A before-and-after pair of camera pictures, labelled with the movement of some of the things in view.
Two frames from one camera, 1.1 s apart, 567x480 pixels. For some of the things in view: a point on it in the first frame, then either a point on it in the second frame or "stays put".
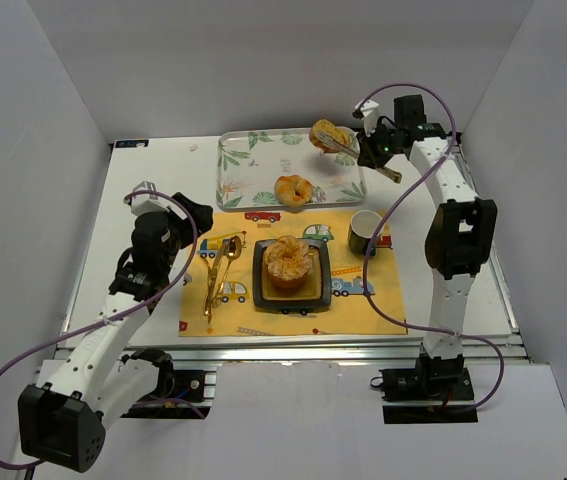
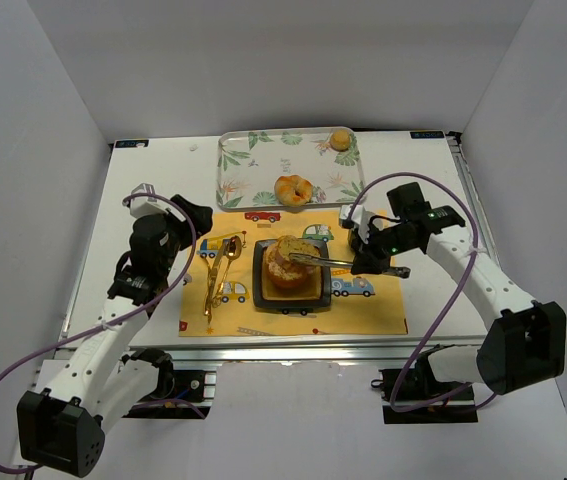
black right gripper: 369,151 → 363,255
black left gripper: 195,215 stays put
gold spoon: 233,251 stays put
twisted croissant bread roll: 292,190 stays put
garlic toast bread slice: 344,134 → 288,244
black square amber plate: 315,292 stays put
